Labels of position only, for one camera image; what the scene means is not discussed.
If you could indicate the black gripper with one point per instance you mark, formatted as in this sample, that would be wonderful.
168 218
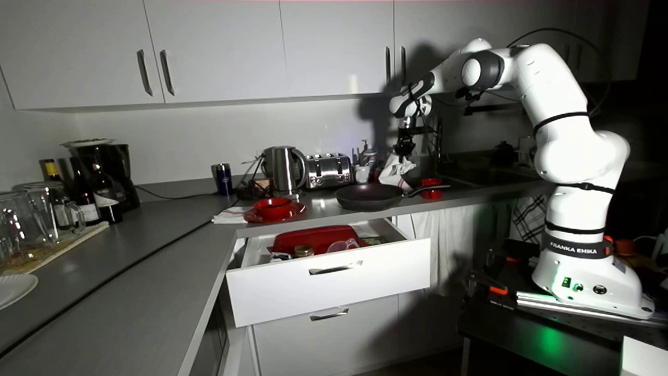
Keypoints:
405 141

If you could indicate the white cloth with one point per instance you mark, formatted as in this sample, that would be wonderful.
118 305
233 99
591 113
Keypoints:
397 173

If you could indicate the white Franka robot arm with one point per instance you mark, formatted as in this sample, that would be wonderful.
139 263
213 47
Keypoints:
570 147

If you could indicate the dark plate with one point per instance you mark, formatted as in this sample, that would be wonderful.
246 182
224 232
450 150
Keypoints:
369 196

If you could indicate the white plate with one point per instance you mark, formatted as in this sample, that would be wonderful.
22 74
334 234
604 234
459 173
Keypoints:
14 287

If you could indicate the sink faucet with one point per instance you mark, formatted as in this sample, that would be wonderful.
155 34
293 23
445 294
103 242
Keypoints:
439 147

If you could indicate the small red cup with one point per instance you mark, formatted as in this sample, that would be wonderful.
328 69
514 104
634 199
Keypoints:
431 184

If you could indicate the black utensil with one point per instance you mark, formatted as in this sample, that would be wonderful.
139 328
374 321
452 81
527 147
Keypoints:
363 152

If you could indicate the white mug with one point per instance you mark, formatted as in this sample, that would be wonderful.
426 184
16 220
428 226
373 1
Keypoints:
362 173

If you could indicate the chrome toaster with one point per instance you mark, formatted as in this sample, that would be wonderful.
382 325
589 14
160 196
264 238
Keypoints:
328 172

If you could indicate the white curtain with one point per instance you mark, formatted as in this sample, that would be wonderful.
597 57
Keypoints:
439 241

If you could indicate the steel electric kettle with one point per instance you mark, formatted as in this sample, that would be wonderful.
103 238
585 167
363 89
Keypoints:
282 170

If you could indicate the shadowed white cabinet door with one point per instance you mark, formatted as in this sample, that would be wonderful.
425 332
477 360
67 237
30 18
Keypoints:
431 23

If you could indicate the checkered towel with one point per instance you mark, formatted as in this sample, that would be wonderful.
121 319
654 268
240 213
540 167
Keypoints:
528 220

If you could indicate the red bowl on counter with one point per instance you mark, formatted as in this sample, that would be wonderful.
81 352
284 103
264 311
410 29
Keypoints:
275 218

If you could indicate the open white drawer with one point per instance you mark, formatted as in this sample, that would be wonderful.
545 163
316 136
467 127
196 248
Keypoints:
327 285

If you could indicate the small brown jar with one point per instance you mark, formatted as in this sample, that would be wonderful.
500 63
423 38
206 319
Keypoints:
259 186

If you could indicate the black control box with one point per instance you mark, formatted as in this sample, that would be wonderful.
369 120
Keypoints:
507 279

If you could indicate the white napkin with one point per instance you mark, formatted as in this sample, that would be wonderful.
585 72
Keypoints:
227 215

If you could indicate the closed white drawer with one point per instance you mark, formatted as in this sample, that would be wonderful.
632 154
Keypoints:
327 341

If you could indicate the black robot cart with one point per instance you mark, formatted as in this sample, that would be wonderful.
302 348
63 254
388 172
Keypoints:
544 341

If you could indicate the black coffee maker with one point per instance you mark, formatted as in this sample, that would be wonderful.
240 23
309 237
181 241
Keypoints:
104 173

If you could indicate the white box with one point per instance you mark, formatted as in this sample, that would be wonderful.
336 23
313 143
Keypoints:
643 357

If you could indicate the dark wine bottle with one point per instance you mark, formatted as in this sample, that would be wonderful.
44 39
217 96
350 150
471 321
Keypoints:
85 199

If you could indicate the slim dark bottle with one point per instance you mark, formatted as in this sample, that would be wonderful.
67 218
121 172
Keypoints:
67 173

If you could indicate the wide white cabinet door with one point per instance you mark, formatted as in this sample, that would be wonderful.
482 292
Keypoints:
70 49

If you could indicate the wooden cutting board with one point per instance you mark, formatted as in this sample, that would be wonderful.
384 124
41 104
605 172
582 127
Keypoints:
63 245

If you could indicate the bottle with yellow cap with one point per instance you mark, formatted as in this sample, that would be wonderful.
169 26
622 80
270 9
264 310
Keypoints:
51 170

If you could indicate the clear drinking glass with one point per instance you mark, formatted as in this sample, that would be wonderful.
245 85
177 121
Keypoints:
12 226
38 211

